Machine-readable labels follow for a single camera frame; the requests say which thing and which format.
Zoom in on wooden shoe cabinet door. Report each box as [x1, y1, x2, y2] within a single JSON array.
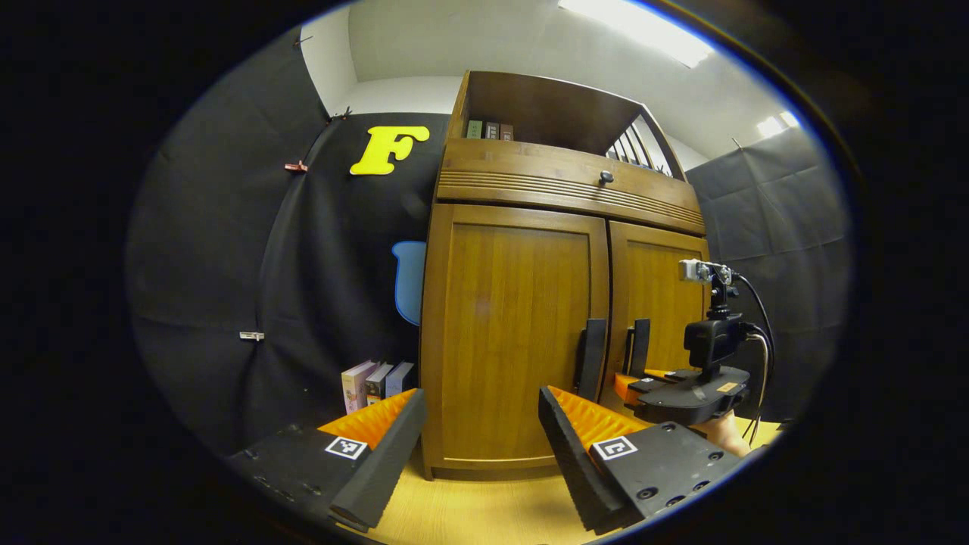
[[421, 203, 611, 472], [602, 220, 712, 413]]

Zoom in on blue chair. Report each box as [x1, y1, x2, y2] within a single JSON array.
[[391, 241, 427, 327]]

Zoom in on small ceiling light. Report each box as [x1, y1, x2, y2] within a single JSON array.
[[756, 111, 801, 139]]

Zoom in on dark striped box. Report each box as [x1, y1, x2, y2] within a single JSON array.
[[366, 363, 394, 406]]

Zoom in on wooden double-door shoe cabinet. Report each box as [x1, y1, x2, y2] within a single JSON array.
[[419, 70, 712, 481]]

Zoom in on black door handle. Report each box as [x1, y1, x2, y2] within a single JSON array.
[[625, 318, 652, 378], [577, 318, 608, 402]]

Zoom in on black backdrop cloth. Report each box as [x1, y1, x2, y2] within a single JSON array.
[[125, 30, 852, 455]]

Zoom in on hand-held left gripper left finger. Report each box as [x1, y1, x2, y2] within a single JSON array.
[[226, 388, 428, 533]]

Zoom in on dark blue box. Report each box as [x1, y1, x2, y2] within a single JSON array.
[[385, 362, 416, 399]]

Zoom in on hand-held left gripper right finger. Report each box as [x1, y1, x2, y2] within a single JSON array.
[[537, 385, 746, 536]]

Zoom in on large ceiling light panel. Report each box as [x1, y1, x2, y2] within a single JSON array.
[[559, 0, 716, 69]]

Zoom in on wooden drawer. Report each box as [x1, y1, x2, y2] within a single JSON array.
[[435, 138, 706, 235]]

